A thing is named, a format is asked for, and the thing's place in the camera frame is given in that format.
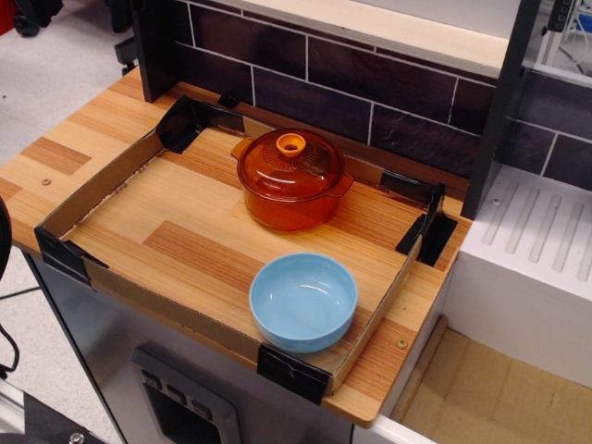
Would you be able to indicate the dark grey shelf post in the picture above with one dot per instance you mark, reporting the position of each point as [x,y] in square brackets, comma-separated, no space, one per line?
[153,34]
[485,167]

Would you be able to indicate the light blue bowl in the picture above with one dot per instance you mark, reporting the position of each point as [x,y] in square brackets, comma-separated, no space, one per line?
[303,302]

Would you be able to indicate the dark grey right shelf post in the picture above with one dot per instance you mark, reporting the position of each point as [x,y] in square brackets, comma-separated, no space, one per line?
[485,167]

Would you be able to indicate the orange glass pot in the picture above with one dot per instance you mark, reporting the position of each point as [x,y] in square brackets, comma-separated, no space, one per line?
[295,216]

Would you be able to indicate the white toy sink drainboard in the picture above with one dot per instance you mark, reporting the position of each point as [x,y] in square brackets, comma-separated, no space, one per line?
[521,283]

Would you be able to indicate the dark grey left shelf post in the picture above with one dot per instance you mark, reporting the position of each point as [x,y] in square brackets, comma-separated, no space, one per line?
[153,34]

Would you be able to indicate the orange glass pot lid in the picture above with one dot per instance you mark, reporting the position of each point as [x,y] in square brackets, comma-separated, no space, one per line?
[289,165]

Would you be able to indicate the grey oven control panel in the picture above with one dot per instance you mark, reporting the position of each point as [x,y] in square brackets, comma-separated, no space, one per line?
[184,410]

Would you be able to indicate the light wooden shelf board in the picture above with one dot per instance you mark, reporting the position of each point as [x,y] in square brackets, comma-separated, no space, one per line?
[439,45]

